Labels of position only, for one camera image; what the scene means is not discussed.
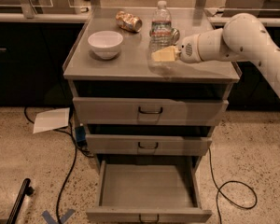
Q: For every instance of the crushed orange soda can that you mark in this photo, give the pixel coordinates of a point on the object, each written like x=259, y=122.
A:
x=128, y=22

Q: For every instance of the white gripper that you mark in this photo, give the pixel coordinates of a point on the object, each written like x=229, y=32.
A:
x=188, y=50

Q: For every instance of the grey metal drawer cabinet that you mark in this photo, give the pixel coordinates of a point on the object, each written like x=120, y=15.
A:
x=133, y=74

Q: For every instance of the grey drawer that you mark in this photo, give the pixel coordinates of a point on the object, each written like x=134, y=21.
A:
x=147, y=145
x=147, y=190
x=140, y=111

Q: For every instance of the black bar lower left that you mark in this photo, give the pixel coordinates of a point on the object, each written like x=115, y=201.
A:
x=25, y=190

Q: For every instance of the middle grey drawer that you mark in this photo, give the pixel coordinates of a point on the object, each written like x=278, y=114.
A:
x=147, y=145

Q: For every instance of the blue power box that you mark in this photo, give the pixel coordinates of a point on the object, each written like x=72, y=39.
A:
x=80, y=134

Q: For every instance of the white paper sheet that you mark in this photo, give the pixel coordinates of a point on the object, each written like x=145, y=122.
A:
x=51, y=120

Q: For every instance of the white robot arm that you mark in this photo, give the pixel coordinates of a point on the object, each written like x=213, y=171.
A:
x=243, y=38

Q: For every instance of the white ceramic bowl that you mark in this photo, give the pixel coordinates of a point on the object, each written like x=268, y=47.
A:
x=105, y=44

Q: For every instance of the clear plastic water bottle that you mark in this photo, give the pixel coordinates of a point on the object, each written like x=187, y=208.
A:
x=161, y=27

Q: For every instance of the bottom grey drawer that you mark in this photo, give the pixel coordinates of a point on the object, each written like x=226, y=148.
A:
x=147, y=190

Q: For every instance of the long white counter ledge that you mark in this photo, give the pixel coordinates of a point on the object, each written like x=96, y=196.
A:
x=71, y=18

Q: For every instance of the top grey drawer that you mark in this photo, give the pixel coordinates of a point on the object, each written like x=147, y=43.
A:
x=140, y=111

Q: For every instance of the green soda can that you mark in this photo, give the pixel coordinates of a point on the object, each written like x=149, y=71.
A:
x=175, y=34

